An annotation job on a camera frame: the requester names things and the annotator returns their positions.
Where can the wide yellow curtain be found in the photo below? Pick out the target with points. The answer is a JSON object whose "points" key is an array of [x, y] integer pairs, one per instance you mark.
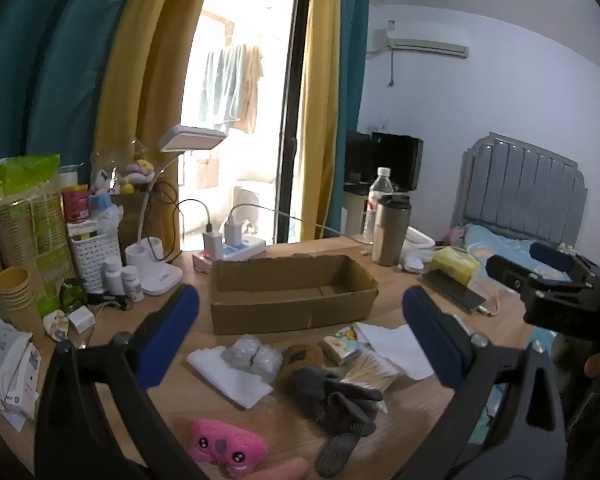
{"points": [[145, 60]]}

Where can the green pack of paper cups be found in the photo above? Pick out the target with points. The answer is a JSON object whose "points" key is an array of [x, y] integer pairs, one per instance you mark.
{"points": [[35, 220]]}

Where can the brown plush pouch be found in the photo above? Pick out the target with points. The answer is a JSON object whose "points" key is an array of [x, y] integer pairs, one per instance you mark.
{"points": [[300, 362]]}

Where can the hanging blue-green shirt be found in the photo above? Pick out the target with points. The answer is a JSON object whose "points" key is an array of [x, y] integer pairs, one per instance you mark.
{"points": [[222, 85]]}

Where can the grey padded bed headboard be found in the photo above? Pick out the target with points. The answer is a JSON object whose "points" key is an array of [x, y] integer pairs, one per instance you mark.
{"points": [[520, 190]]}

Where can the white wet wipes pack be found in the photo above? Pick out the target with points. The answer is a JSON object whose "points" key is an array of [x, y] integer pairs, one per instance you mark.
{"points": [[22, 385], [2, 355]]}

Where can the outdoor air conditioner unit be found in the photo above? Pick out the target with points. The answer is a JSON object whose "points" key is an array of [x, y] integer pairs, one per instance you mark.
{"points": [[252, 205]]}

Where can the narrow yellow curtain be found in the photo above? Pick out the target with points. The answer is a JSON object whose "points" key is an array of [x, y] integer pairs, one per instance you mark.
{"points": [[320, 110]]}

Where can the red can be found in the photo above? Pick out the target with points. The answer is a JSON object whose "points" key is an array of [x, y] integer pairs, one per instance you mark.
{"points": [[76, 205]]}

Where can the steel tumbler with black lid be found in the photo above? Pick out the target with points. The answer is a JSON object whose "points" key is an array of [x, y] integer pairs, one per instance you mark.
{"points": [[390, 235]]}

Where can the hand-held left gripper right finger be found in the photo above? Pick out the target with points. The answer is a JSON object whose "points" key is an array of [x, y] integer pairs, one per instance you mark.
{"points": [[432, 340]]}

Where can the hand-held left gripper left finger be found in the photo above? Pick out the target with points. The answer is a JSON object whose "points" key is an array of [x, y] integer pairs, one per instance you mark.
{"points": [[167, 330]]}

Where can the white computer mouse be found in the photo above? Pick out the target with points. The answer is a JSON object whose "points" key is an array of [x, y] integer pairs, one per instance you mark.
{"points": [[414, 264]]}

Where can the light blue bed blanket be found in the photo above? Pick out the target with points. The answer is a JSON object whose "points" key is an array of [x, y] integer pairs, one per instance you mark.
{"points": [[505, 247]]}

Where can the white cabinet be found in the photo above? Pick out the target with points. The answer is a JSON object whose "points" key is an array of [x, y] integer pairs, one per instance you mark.
{"points": [[355, 210]]}

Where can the pink plush toy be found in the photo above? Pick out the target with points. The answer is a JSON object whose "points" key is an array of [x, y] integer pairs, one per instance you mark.
{"points": [[227, 447]]}

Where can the small black flashlight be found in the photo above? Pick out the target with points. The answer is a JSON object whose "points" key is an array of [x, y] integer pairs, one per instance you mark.
{"points": [[107, 299]]}

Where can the black smartphone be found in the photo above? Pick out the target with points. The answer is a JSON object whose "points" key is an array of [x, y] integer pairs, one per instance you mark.
{"points": [[452, 290]]}

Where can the black monitor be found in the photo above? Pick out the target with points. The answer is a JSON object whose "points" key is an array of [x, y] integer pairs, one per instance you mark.
{"points": [[397, 160]]}

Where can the grey glove with grip dots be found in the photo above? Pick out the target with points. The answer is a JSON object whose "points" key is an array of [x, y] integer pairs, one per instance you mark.
{"points": [[340, 445]]}

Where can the small white box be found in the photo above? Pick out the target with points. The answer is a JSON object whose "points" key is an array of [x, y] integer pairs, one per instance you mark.
{"points": [[81, 321]]}

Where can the white perforated plastic basket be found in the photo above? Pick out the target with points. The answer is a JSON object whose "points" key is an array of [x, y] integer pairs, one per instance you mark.
{"points": [[92, 265]]}

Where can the bag of small plush toys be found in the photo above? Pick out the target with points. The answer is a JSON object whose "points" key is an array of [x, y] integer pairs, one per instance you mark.
{"points": [[125, 175]]}

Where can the thin white tissue sheet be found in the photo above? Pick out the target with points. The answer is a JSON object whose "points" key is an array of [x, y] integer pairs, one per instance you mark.
{"points": [[395, 347]]}

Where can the crumpled printed wrapper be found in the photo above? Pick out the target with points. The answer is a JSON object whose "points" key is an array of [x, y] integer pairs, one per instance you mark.
{"points": [[56, 326]]}

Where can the white and blue power strip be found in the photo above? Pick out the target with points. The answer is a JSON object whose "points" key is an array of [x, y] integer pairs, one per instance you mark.
{"points": [[240, 252]]}

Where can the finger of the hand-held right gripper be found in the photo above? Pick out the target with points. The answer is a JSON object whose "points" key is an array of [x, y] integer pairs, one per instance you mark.
{"points": [[550, 255], [505, 270]]}

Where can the white plastic bag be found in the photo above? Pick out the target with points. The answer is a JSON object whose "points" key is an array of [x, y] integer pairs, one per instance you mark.
{"points": [[111, 220]]}

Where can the wide teal curtain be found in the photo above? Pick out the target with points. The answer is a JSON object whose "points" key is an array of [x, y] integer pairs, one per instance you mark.
{"points": [[45, 60]]}

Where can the cartoon print tissue pack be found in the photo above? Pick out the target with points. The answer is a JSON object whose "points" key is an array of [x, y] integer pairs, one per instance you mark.
{"points": [[342, 342]]}

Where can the white desk lamp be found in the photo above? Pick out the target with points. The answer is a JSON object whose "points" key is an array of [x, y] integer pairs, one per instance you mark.
{"points": [[155, 270]]}

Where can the white pill bottle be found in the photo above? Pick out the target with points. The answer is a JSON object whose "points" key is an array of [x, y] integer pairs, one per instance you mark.
{"points": [[131, 285], [112, 277]]}

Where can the bag of cotton swabs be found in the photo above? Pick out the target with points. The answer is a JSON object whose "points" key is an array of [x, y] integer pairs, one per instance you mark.
{"points": [[370, 372]]}

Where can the clear plastic water bottle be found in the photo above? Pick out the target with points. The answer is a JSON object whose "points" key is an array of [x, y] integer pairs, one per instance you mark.
{"points": [[378, 195]]}

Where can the cardboard box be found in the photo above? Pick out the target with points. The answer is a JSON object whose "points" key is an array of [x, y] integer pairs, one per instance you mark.
{"points": [[290, 307]]}

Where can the white towel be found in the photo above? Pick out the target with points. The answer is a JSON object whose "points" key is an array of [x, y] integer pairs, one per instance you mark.
{"points": [[230, 382]]}

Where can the hanging beige shirt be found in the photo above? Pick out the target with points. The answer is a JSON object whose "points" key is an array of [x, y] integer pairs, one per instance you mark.
{"points": [[252, 90]]}

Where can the wall air conditioner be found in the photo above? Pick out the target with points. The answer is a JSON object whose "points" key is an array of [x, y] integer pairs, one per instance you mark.
{"points": [[425, 45]]}

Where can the yellow soft pack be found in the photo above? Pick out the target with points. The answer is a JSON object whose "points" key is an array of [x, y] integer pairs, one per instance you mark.
{"points": [[455, 264]]}

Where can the narrow teal curtain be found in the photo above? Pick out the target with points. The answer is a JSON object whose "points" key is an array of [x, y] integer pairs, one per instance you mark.
{"points": [[352, 60]]}

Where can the black sliding door frame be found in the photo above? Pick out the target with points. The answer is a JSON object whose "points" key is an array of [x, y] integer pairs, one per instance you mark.
{"points": [[292, 110]]}

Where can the clear plastic balls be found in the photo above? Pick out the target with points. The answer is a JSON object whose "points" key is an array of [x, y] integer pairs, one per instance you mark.
{"points": [[252, 357]]}

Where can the stack of brown paper cups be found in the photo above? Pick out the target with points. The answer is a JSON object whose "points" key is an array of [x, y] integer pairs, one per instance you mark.
{"points": [[17, 300]]}

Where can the small blue box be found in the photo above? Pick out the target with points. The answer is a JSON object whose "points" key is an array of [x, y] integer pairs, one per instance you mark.
{"points": [[100, 202]]}

